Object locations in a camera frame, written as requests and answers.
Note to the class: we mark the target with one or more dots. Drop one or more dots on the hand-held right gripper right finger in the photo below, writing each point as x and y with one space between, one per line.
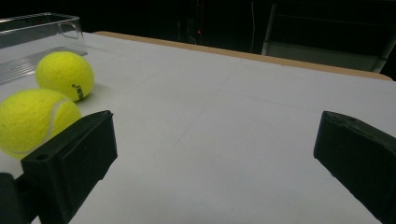
358 155

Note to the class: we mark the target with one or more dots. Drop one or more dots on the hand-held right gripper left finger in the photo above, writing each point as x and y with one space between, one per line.
77 155

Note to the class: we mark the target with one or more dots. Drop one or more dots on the yellow tennis ball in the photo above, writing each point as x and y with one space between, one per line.
62 74
28 121

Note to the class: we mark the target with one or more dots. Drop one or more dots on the clear plastic container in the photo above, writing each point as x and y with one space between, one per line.
18 34

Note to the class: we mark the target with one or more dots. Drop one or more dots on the white metal stand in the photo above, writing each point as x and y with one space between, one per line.
311 56

